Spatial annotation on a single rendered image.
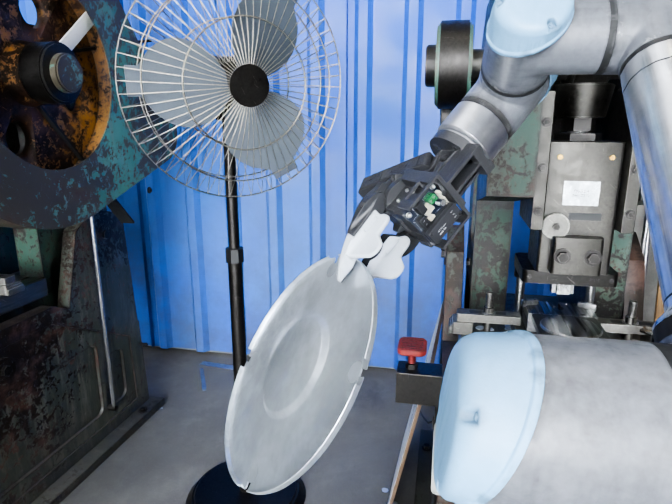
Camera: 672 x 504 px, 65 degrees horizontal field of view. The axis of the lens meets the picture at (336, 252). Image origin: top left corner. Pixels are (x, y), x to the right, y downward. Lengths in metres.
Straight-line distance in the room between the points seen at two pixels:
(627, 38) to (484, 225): 0.93
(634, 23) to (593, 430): 0.40
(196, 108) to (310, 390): 0.92
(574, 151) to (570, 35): 0.64
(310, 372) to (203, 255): 2.18
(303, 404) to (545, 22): 0.45
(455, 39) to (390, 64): 1.23
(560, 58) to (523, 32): 0.06
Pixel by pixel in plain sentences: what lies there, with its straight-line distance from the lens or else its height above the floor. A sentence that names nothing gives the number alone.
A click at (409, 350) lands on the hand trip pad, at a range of 1.11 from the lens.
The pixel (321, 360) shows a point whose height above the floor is 0.96.
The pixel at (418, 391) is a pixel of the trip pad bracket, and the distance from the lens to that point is 1.15.
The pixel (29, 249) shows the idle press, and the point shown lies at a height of 0.79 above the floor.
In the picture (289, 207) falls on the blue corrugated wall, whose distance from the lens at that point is 2.52.
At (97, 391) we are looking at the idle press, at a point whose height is 0.22.
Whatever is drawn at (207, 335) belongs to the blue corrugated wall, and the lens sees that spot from 2.87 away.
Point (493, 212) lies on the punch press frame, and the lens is 1.46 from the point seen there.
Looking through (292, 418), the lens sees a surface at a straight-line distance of 0.60.
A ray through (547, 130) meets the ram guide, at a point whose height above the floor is 1.19.
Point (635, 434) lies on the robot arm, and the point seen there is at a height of 1.05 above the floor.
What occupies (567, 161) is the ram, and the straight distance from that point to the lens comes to 1.21.
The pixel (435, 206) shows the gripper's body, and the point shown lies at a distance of 0.61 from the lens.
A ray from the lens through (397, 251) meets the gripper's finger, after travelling 0.63.
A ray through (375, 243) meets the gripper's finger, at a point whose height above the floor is 1.09.
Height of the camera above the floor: 1.22
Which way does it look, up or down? 14 degrees down
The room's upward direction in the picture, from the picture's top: straight up
